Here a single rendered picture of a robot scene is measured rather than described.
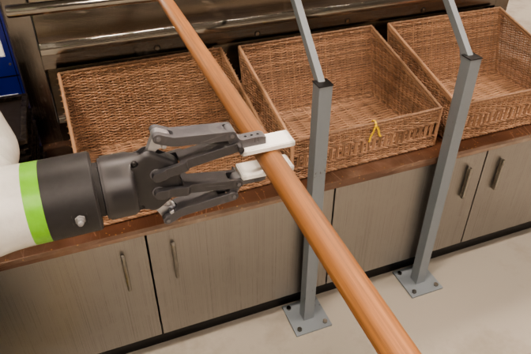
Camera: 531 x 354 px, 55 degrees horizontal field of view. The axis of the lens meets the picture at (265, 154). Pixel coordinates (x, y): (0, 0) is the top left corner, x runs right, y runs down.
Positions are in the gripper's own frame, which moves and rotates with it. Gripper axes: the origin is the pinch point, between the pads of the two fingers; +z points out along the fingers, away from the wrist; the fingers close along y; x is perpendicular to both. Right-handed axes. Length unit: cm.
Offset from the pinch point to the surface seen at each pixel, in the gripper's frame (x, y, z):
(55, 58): -116, 31, -27
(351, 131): -67, 47, 54
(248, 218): -62, 68, 19
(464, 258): -61, 118, 113
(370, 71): -109, 50, 86
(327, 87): -56, 24, 39
